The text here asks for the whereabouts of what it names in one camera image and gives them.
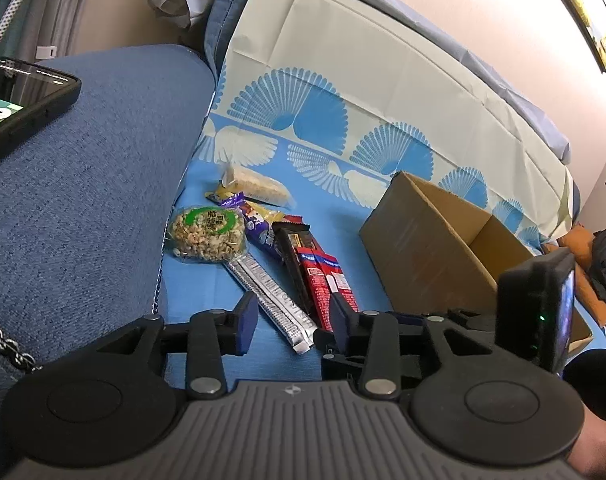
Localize red snack packet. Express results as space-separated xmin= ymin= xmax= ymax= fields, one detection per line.
xmin=315 ymin=255 xmax=360 ymax=318
xmin=295 ymin=247 xmax=334 ymax=332

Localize black smartphone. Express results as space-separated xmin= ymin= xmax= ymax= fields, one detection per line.
xmin=0 ymin=57 xmax=82 ymax=176

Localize metal chain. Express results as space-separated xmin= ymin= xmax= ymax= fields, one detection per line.
xmin=0 ymin=310 xmax=44 ymax=376

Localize framed wall picture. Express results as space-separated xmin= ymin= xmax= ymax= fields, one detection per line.
xmin=533 ymin=0 xmax=606 ymax=73

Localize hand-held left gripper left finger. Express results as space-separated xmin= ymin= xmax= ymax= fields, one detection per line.
xmin=78 ymin=291 xmax=260 ymax=397

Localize pale rice bar packet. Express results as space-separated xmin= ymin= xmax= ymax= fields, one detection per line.
xmin=218 ymin=162 xmax=294 ymax=208

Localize orange cushion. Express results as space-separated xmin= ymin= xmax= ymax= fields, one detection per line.
xmin=543 ymin=225 xmax=606 ymax=328

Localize blue fan print cloth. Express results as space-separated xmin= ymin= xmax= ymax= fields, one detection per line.
xmin=160 ymin=0 xmax=584 ymax=386

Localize black snack bar packet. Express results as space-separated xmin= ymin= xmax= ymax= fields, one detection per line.
xmin=272 ymin=220 xmax=320 ymax=318

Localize purple snack packet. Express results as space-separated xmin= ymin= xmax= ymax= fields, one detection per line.
xmin=218 ymin=192 xmax=284 ymax=261

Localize long silver snack packet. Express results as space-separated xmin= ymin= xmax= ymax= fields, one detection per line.
xmin=226 ymin=252 xmax=318 ymax=356

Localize round peanut snack packet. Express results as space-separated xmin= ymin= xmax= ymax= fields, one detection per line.
xmin=165 ymin=204 xmax=249 ymax=263

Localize yellow snack packet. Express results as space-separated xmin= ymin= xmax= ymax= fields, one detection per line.
xmin=205 ymin=185 xmax=289 ymax=226

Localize person's right forearm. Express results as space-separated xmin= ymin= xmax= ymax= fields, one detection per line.
xmin=565 ymin=407 xmax=606 ymax=480

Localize cardboard box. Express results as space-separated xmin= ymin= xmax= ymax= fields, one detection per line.
xmin=359 ymin=171 xmax=594 ymax=356

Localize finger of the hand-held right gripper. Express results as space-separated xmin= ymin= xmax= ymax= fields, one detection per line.
xmin=315 ymin=330 xmax=366 ymax=382
xmin=445 ymin=308 xmax=500 ymax=333

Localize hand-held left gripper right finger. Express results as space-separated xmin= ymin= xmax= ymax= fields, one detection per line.
xmin=329 ymin=292 xmax=504 ymax=398

